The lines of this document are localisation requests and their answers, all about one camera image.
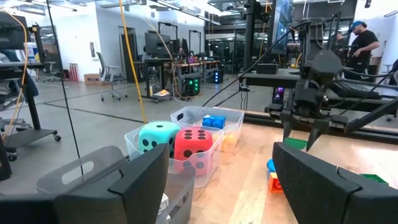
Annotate grey desk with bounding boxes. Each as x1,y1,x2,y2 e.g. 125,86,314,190
238,68,398,102

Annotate person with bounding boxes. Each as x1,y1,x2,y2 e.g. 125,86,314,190
175,46,187,63
337,20,381,74

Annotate black box on desk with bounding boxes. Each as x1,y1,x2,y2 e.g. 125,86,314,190
256,63,280,75

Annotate black computer monitor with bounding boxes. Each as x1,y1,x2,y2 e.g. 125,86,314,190
270,0,295,56

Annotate black vertical pole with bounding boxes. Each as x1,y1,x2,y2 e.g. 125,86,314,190
243,0,258,73

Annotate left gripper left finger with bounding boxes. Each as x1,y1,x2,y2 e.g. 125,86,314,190
0,143,170,224

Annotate black rolling stand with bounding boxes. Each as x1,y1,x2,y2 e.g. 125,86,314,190
0,12,62,162

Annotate black aluminium table frame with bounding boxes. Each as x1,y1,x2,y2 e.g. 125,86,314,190
244,111,398,145

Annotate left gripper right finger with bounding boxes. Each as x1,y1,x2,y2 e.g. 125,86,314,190
272,142,398,224

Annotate smoky grey plastic bin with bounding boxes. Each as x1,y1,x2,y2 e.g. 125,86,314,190
35,145,197,224

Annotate green toy brick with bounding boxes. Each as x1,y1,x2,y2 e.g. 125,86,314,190
283,137,308,151
359,173,389,187

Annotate black desk keyboard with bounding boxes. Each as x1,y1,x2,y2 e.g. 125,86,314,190
331,80,384,100

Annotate cyan foam die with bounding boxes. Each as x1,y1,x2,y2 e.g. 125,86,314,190
137,121,181,158

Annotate cluttered workbench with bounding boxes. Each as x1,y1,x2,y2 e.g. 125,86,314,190
133,57,222,103

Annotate white card pack black emblem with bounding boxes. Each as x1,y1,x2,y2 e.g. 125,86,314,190
157,192,170,224

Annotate yellow toy brick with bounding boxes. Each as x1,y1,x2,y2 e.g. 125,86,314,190
221,133,239,152

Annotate thin black hanging cable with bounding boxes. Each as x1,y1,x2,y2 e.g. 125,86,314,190
45,0,84,177

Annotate orange toy brick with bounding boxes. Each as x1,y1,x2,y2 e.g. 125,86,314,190
267,172,284,194

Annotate grey office chair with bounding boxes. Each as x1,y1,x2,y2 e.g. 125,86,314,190
95,51,128,102

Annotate red foam die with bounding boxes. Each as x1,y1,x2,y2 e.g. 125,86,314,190
173,127,214,175

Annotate dark blue toy brick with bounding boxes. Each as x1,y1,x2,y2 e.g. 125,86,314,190
201,114,226,130

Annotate thin yellow cable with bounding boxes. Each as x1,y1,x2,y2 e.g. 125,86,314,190
2,6,29,141

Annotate computer tower green lights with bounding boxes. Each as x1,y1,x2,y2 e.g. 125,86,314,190
185,77,201,96

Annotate cardboard box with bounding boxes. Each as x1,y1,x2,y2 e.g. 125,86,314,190
83,73,108,86

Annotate computer tower purple lights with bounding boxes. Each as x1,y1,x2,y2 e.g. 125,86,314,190
272,86,285,105

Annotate clear plastic storage bin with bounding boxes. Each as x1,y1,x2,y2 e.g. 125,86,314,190
170,105,245,153
124,124,224,189

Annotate black desk monitor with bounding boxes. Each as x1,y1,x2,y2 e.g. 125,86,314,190
144,30,172,58

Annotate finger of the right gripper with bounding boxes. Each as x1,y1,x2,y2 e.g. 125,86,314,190
279,110,295,141
306,119,331,152

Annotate red striped floor object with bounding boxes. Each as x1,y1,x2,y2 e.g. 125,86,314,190
68,63,79,82

